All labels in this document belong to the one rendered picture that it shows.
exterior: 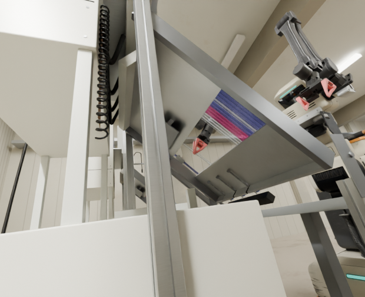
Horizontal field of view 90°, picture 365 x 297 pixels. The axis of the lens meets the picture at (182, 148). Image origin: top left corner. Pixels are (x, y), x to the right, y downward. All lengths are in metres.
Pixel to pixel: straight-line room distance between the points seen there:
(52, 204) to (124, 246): 3.70
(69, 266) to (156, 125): 0.25
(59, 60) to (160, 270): 0.50
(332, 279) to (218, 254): 0.79
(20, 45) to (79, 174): 0.33
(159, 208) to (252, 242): 0.20
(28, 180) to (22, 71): 3.70
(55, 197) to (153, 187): 3.75
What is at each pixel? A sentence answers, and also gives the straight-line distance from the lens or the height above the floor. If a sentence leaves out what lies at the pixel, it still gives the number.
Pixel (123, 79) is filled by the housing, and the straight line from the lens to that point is 0.82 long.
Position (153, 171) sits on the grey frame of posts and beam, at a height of 0.68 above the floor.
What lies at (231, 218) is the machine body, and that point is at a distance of 0.39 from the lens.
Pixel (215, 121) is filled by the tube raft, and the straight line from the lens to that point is 0.72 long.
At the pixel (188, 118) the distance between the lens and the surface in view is 0.77.
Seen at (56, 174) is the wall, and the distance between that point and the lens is 4.12.
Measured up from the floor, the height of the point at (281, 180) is 0.69.
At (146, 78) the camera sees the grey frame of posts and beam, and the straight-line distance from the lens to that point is 0.41.
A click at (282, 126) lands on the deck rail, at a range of 0.58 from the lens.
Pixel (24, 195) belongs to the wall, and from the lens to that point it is 4.20.
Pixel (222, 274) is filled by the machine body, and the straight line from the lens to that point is 0.38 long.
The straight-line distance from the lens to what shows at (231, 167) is 0.87.
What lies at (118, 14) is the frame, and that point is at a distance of 0.92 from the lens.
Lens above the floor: 0.60
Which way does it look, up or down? 22 degrees up
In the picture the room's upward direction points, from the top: 9 degrees counter-clockwise
